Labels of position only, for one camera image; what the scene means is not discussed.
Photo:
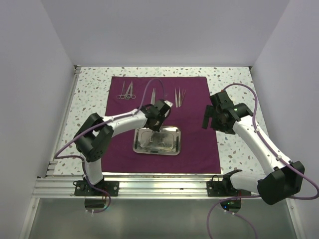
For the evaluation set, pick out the steel forceps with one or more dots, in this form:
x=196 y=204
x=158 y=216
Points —
x=153 y=97

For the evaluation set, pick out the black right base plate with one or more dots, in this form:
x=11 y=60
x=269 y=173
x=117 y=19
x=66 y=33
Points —
x=221 y=187

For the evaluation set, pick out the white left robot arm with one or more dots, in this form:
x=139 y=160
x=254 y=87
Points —
x=94 y=136

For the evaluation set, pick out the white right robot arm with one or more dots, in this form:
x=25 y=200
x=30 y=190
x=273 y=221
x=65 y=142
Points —
x=281 y=178

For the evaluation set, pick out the stainless steel instrument tray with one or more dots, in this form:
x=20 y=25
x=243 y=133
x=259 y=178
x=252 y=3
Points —
x=171 y=147

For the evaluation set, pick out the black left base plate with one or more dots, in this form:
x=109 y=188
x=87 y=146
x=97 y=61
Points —
x=82 y=188

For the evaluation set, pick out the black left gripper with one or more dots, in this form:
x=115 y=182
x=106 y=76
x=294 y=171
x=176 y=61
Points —
x=157 y=127

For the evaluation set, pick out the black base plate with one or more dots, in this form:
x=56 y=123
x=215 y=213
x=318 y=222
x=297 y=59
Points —
x=82 y=188
x=221 y=187

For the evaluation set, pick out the thin steel tweezers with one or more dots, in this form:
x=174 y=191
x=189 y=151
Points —
x=183 y=96

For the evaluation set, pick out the steel hemostat clamp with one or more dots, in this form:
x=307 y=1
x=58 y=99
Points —
x=122 y=96

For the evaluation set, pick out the aluminium front rail frame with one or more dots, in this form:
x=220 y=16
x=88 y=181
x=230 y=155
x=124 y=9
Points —
x=135 y=186

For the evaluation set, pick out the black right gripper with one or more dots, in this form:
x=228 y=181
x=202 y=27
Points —
x=211 y=112

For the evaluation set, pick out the steel pointed tweezers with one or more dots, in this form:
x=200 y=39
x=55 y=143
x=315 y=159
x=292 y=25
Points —
x=176 y=98
x=179 y=97

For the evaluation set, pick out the steel surgical scissors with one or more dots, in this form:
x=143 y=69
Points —
x=133 y=96

